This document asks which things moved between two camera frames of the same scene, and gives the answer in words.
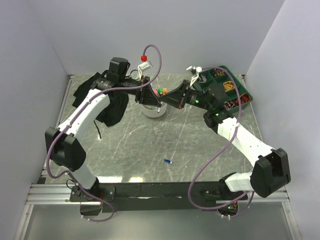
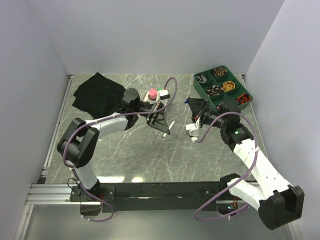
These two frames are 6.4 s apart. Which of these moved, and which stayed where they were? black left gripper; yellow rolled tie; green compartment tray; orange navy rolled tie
Moved: black left gripper
Stayed: yellow rolled tie; orange navy rolled tie; green compartment tray
